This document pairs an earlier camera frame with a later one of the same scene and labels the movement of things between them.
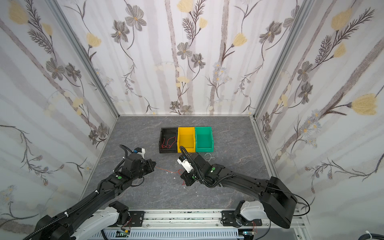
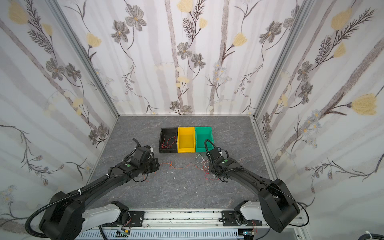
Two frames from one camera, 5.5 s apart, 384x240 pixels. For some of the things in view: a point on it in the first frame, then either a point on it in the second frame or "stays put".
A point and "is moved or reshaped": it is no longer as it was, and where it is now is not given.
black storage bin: x=168 y=140 stays put
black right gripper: x=187 y=176 to x=211 y=167
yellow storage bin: x=186 y=138 stays put
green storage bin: x=204 y=139 stays put
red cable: x=183 y=183 is moved or reshaped
